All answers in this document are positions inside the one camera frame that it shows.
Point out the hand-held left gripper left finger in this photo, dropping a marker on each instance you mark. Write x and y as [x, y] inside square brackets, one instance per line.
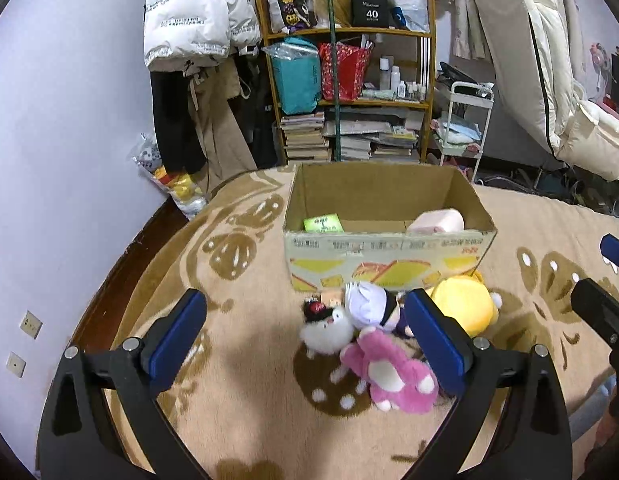
[177, 345]

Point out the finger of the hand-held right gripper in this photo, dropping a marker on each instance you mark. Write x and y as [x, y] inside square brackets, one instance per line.
[615, 255]
[602, 310]

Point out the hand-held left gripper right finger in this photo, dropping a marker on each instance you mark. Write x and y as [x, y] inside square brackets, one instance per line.
[434, 340]

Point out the pink bear plush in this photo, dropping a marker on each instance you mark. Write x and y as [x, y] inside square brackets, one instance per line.
[404, 367]

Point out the yellow plush toy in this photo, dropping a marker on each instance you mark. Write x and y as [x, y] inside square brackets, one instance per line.
[464, 305]

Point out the lavender-haired doll plush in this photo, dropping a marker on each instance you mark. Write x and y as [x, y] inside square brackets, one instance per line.
[369, 305]

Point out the printed cardboard box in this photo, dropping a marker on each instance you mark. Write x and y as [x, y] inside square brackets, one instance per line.
[389, 255]

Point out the white fluffy plush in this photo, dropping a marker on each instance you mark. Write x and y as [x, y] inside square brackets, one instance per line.
[329, 332]

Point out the beige patterned blanket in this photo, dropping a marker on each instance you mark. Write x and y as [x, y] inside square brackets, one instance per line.
[239, 385]

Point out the pink pouch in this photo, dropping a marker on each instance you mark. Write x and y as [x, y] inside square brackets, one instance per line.
[437, 221]

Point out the plastic bag of toys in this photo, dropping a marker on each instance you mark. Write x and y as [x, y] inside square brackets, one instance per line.
[182, 185]

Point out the green packet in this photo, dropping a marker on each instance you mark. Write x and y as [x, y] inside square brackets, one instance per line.
[322, 223]

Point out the light blue folded cloth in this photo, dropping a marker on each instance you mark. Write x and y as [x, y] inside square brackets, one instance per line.
[457, 130]

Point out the wide stack of books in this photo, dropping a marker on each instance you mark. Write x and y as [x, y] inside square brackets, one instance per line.
[374, 140]

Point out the beige coat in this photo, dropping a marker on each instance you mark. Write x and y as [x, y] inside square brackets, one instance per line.
[219, 130]

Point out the white metal cart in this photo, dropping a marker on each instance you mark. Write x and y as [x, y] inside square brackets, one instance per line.
[469, 87]

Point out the black hanging garment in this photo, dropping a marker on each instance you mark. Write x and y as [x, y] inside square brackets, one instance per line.
[174, 120]

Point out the black tote bag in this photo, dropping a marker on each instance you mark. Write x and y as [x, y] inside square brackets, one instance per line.
[262, 120]

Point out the narrow stack of books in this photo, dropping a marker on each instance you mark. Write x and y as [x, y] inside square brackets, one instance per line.
[304, 137]

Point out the cream folded mattress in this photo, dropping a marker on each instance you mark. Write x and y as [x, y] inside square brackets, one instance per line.
[514, 35]

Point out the group of white cosmetic bottles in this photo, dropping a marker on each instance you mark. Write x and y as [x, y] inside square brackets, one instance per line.
[395, 80]

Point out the red patterned bag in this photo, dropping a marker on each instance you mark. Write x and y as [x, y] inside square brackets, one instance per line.
[350, 72]

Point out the teal bag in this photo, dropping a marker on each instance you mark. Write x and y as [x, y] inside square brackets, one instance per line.
[297, 80]

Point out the cream hanging cloth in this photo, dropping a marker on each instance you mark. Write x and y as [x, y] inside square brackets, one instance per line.
[464, 5]

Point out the green pole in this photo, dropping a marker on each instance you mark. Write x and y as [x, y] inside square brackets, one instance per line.
[334, 60]

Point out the wooden shelf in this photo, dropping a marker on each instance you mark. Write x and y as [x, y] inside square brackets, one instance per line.
[389, 33]

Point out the white puffer jacket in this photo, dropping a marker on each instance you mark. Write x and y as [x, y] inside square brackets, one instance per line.
[189, 15]

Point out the black box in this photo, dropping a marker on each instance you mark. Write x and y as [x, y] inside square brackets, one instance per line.
[370, 10]

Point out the blonde wig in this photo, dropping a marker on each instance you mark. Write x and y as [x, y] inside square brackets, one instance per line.
[347, 5]

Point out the wall socket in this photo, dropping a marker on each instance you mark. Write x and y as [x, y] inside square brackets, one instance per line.
[16, 364]
[31, 324]

